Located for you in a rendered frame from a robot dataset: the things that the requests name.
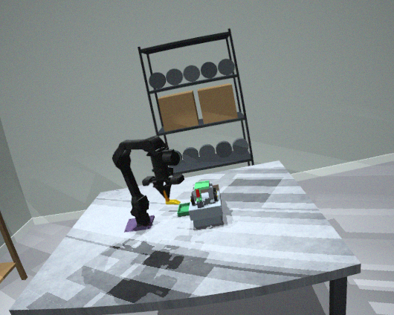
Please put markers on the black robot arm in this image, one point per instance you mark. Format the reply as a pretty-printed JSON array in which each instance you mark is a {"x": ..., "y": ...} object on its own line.
[{"x": 121, "y": 159}]

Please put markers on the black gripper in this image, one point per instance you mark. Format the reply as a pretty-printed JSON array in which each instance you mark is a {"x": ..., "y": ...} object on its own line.
[{"x": 162, "y": 176}]

